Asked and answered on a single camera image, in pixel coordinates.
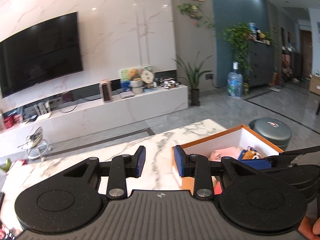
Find pink fabric pouch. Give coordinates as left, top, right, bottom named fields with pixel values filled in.
left=209, top=147, right=241, bottom=161

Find red panda plush keychain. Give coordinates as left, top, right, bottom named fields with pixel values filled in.
left=238, top=146, right=262, bottom=161

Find person right hand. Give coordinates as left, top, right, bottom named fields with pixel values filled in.
left=298, top=217, right=320, bottom=240

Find orange cardboard box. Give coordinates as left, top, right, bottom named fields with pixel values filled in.
left=171, top=125, right=284, bottom=196

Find white marble tv console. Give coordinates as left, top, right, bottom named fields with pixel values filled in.
left=1, top=85, right=189, bottom=156

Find black white toy figures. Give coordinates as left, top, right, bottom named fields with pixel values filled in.
left=158, top=77, right=180, bottom=89

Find blue water jug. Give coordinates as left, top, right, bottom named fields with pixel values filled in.
left=227, top=61, right=243, bottom=98

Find potted long-leaf plant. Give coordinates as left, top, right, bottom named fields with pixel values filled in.
left=174, top=51, right=213, bottom=106

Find brown teddy bear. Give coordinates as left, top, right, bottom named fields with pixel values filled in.
left=127, top=68, right=140, bottom=81

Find white round paper fan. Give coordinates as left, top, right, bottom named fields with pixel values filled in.
left=140, top=69, right=155, bottom=84

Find white wifi router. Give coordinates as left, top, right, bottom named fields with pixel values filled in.
left=34, top=100, right=52, bottom=121

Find dark grey drawer cabinet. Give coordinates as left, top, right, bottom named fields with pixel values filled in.
left=248, top=41, right=274, bottom=88

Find cardboard box on floor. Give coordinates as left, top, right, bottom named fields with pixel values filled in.
left=309, top=74, right=320, bottom=95

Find hanging green ivy plant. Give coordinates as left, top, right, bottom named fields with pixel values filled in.
left=222, top=23, right=251, bottom=75

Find black wall television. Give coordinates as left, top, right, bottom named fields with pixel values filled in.
left=1, top=12, right=83, bottom=98

